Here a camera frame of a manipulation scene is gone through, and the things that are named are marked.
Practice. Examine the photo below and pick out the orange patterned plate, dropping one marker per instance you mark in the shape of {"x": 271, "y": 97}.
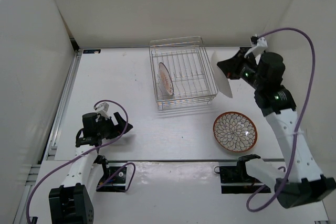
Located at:
{"x": 166, "y": 79}

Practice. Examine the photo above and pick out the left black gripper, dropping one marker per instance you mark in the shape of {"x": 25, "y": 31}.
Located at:
{"x": 116, "y": 129}

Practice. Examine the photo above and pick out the white plate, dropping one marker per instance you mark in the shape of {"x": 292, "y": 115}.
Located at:
{"x": 219, "y": 77}

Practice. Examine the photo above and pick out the chrome wire dish rack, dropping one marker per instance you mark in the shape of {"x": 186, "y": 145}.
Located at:
{"x": 190, "y": 69}

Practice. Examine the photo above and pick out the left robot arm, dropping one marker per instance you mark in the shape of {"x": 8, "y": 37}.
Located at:
{"x": 71, "y": 202}

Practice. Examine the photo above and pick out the left table label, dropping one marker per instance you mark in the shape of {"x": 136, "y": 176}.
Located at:
{"x": 91, "y": 51}

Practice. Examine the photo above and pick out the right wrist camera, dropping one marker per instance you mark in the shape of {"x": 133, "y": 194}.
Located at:
{"x": 258, "y": 46}

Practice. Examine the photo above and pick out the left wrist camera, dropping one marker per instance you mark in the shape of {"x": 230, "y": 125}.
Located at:
{"x": 102, "y": 109}

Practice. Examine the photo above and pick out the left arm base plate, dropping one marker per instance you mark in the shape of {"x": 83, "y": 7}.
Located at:
{"x": 117, "y": 184}

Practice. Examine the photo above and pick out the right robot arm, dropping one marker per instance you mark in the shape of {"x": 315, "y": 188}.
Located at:
{"x": 303, "y": 182}

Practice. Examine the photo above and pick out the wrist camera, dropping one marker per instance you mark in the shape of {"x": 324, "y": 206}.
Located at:
{"x": 102, "y": 109}
{"x": 258, "y": 46}

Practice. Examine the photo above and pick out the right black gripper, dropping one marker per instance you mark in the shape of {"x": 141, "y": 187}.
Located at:
{"x": 230, "y": 66}

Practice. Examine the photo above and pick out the flower patterned plate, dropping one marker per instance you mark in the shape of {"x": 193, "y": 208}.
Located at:
{"x": 235, "y": 132}

